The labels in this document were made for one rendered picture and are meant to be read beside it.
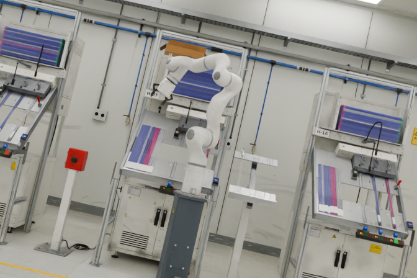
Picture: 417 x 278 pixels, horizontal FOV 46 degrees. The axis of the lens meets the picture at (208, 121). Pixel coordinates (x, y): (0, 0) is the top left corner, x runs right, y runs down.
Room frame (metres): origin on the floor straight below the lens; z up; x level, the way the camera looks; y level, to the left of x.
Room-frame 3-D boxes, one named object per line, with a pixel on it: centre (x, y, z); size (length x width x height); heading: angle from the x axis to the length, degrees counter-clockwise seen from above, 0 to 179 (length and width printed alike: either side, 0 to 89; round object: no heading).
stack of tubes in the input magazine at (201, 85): (4.10, 0.14, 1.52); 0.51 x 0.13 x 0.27; 89
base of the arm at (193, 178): (3.06, 0.01, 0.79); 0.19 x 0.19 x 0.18
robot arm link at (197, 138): (3.03, 0.03, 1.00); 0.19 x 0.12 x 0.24; 138
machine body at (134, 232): (4.22, 0.20, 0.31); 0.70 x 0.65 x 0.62; 89
